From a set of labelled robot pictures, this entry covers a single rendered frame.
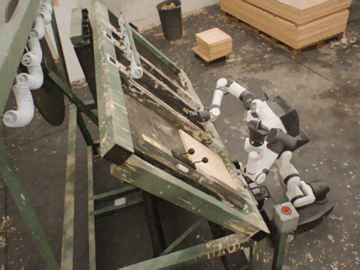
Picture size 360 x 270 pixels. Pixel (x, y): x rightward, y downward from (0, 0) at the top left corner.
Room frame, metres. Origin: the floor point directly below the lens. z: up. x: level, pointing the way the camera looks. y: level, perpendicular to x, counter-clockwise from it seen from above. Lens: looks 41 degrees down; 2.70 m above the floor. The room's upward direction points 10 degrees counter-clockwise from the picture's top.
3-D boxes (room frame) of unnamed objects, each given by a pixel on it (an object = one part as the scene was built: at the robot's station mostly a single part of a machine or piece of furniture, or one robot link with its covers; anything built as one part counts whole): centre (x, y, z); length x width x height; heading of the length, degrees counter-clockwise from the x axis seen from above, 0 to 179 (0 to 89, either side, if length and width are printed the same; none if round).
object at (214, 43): (4.99, -0.83, 0.20); 0.61 x 0.53 x 0.40; 18
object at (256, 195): (1.51, -0.47, 0.69); 0.50 x 0.14 x 0.24; 7
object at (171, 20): (6.16, -0.26, 0.33); 0.52 x 0.51 x 0.65; 18
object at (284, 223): (1.08, -0.59, 0.84); 0.12 x 0.12 x 0.18; 7
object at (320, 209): (1.62, -0.96, 0.19); 0.64 x 0.52 x 0.33; 97
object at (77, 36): (2.73, 0.68, 1.38); 0.70 x 0.15 x 0.85; 7
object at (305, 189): (1.62, -0.99, 0.28); 0.21 x 0.20 x 0.13; 97
